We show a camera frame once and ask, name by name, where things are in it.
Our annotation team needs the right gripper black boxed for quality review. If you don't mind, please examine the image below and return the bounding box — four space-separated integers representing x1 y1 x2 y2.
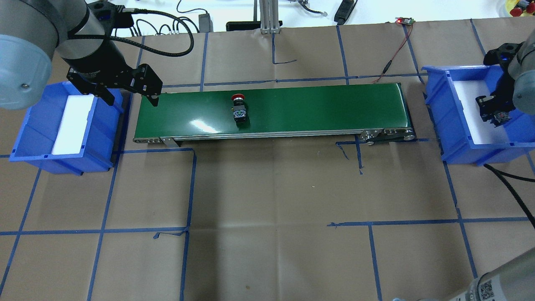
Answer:
476 42 524 122

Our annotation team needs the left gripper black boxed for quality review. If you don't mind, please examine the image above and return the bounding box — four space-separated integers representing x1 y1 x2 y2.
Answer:
66 64 163 107

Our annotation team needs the red mushroom push button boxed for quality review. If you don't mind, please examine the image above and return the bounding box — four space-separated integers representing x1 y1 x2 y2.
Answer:
231 94 248 124

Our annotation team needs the yellow mushroom push button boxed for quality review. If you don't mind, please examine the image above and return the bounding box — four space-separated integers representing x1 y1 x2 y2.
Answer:
492 111 511 127

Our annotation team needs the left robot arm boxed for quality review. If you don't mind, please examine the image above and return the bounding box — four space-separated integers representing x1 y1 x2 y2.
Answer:
0 0 163 110

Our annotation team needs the blue plastic bin right side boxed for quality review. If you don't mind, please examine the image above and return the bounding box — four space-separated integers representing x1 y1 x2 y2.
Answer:
423 65 535 166

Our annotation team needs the blue plastic bin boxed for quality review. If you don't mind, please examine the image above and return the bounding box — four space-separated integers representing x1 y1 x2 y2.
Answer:
423 65 535 166
8 82 124 176

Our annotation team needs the blue plastic bin left side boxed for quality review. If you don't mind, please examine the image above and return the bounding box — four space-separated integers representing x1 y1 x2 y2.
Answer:
8 82 124 176

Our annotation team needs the white foam pad left bin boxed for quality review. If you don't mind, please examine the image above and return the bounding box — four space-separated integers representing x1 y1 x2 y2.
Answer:
51 95 95 156

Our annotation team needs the green conveyor belt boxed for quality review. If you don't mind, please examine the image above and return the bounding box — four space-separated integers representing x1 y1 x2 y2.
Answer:
132 83 416 144

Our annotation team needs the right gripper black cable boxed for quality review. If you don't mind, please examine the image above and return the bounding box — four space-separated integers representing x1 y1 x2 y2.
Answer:
483 163 535 230

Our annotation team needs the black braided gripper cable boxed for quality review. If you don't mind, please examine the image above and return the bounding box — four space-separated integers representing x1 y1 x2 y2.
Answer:
67 9 195 57

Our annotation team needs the red and black conveyor wire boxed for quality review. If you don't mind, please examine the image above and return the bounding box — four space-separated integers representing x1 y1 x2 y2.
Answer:
372 23 414 85

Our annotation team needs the aluminium frame post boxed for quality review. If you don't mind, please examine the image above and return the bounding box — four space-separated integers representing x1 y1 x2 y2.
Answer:
258 0 280 34

